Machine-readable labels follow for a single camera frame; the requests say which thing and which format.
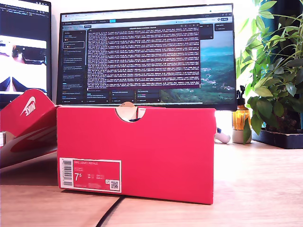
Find wide black computer monitor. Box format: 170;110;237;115
56;2;238;112

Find white handheld controller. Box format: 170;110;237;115
214;132;232;144

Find beige cardboard insert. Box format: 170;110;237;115
117;101;139;121

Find green leafy potted plant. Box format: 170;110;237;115
236;0;303;144

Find black table cable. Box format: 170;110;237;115
96;196;124;227

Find black plant tray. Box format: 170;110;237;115
252;129;303;149

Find amber pump bottle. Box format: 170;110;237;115
232;84;251;131

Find dark teal curtain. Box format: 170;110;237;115
258;0;303;71

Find red Nike shoebox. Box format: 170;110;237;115
0;88;216;205

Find white ceramic pot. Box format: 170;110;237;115
232;129;253;144

